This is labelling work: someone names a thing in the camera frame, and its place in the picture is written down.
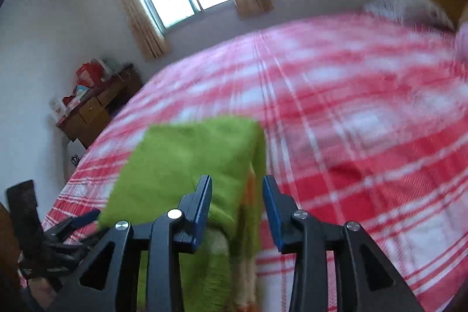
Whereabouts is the green orange knitted sweater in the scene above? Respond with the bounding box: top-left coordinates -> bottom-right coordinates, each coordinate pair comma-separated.
98,116 -> 266,311

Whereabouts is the white paper bag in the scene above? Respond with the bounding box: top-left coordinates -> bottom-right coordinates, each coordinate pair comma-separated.
63,139 -> 87,182

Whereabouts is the brown wooden desk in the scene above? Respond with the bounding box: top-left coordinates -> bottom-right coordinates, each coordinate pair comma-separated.
56,64 -> 143,149

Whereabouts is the red gift bag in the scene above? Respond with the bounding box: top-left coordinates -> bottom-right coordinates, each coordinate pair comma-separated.
76,62 -> 104,89

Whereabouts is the red white plaid bedsheet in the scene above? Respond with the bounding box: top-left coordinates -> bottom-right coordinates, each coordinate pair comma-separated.
43,13 -> 467,311

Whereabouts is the left beige curtain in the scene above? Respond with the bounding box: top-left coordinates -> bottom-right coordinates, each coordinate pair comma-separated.
121,0 -> 169,60

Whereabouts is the pink quilt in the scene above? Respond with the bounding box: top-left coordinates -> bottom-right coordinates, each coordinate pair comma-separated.
455,22 -> 468,62

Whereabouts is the striped pillow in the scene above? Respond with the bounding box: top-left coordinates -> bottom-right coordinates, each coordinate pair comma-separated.
362,0 -> 455,31

